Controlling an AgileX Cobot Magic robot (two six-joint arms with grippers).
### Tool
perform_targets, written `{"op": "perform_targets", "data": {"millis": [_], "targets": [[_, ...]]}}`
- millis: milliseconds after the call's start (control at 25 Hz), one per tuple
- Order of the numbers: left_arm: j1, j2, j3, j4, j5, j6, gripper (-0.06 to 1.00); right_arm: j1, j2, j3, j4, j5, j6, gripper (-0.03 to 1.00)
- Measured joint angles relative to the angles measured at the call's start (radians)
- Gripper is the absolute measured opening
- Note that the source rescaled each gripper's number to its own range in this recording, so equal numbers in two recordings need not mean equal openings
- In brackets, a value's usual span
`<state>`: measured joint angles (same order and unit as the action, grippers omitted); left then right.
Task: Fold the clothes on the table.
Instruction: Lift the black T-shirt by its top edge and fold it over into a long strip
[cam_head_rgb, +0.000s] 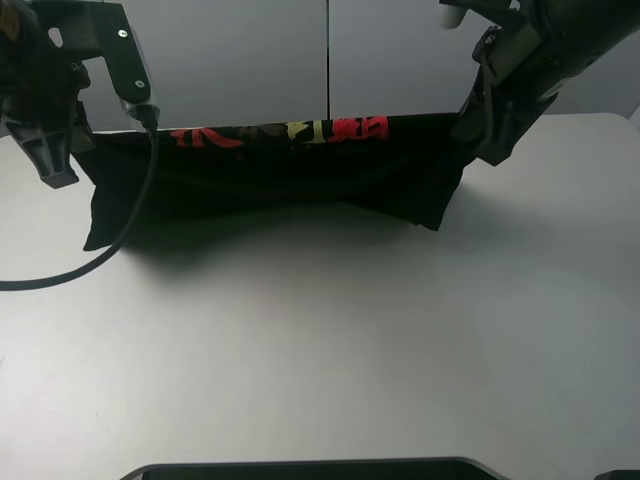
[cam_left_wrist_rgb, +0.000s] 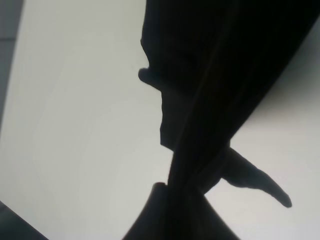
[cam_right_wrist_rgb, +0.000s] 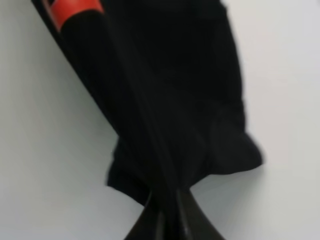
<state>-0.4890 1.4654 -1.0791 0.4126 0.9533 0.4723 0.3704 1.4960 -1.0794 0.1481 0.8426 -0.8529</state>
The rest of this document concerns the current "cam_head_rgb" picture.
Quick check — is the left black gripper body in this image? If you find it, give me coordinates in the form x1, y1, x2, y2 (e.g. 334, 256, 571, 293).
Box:
0, 0, 96, 151

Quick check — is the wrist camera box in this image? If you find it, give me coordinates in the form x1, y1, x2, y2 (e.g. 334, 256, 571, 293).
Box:
438, 0, 521, 30
83, 2, 160, 129

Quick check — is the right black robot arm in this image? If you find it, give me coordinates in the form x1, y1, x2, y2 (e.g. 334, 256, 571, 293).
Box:
446, 0, 639, 166

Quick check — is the left black camera cable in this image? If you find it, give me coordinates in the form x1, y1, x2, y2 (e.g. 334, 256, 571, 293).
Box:
0, 107, 161, 292

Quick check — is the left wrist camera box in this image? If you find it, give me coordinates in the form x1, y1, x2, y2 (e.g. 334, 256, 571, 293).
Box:
83, 2, 160, 129

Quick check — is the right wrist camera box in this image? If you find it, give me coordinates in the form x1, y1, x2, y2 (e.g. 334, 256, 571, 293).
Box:
438, 0, 521, 30

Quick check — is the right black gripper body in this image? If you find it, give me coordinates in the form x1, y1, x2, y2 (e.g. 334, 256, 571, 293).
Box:
452, 9, 565, 166

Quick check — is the black printed t-shirt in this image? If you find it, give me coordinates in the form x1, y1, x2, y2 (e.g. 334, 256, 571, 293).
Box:
82, 114, 481, 252

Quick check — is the dark object bottom right corner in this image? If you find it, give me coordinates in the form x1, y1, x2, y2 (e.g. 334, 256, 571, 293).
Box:
595, 469, 640, 480

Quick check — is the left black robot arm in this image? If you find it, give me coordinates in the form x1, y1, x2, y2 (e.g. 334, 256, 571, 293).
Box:
1, 1, 90, 189

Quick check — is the black robot base front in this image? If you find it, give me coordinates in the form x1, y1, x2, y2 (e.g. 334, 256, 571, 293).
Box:
124, 457, 503, 480

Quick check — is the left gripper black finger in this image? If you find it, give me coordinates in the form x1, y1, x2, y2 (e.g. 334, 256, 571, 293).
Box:
3, 121, 79, 188

